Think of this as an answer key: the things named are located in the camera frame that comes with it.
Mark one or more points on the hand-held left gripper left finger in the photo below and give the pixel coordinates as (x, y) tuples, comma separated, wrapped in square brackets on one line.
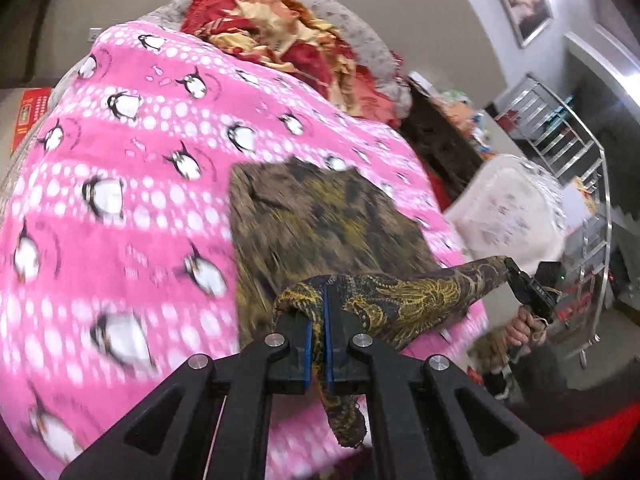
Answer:
[(306, 347)]

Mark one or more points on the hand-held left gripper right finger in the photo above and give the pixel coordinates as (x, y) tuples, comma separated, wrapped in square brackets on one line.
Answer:
[(329, 342)]

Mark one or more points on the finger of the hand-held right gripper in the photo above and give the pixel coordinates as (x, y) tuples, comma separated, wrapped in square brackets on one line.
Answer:
[(517, 277)]

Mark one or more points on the brown floral batik shirt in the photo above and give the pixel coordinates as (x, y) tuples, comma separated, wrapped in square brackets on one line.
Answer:
[(350, 240)]

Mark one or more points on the person's right hand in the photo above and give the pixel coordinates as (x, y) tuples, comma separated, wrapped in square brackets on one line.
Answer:
[(522, 332)]

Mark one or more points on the metal rack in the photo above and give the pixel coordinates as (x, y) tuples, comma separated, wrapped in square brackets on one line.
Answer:
[(570, 160)]

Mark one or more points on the dark carved wooden nightstand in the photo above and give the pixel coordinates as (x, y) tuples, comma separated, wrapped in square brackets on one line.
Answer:
[(440, 135)]

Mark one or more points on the red cloth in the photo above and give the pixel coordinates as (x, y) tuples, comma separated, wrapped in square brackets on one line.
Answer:
[(595, 442)]

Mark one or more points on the pink penguin print blanket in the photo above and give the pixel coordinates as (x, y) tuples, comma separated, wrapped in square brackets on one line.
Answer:
[(125, 200)]

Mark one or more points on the red orange floral quilt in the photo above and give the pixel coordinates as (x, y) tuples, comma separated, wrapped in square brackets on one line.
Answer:
[(280, 35)]

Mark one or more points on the red cardboard box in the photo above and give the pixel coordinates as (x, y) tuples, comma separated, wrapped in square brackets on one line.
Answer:
[(32, 117)]

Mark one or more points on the framed wall picture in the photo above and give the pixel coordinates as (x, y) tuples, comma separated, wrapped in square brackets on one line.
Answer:
[(522, 2)]

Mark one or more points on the wall socket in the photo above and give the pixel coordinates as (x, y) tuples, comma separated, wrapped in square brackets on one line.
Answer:
[(93, 34)]

